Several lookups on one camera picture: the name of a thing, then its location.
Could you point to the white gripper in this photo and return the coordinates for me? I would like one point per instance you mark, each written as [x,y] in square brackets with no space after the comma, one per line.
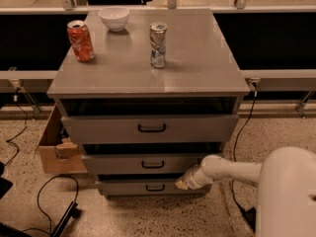
[192,179]

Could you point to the grey drawer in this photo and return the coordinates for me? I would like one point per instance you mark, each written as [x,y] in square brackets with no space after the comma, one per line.
[128,164]
[150,129]
[149,187]

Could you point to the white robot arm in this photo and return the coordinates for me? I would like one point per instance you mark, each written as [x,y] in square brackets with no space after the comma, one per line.
[286,182]

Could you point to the grey drawer cabinet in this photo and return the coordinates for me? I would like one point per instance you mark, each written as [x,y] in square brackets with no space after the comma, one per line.
[200,77]

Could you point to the grey bottom drawer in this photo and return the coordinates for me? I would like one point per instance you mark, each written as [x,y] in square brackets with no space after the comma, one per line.
[149,187]

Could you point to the grey top drawer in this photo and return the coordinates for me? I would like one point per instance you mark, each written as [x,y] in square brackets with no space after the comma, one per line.
[150,129]

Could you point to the black power adapter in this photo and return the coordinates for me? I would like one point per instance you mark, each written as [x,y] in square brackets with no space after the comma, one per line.
[250,217]

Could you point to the black bar lower left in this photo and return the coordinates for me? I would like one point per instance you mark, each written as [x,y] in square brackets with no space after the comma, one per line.
[71,212]

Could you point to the cardboard box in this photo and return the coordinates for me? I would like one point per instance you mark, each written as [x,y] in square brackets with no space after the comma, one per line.
[58,154]

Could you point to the crushed silver can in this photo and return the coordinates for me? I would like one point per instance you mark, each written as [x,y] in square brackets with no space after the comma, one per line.
[158,31]

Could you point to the orange soda can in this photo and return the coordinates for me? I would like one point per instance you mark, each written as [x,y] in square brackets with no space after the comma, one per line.
[80,40]

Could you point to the white bowl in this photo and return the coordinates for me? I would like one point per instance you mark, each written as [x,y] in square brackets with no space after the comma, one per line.
[115,18]

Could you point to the metal railing frame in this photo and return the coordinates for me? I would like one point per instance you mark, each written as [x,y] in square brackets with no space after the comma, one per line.
[158,0]

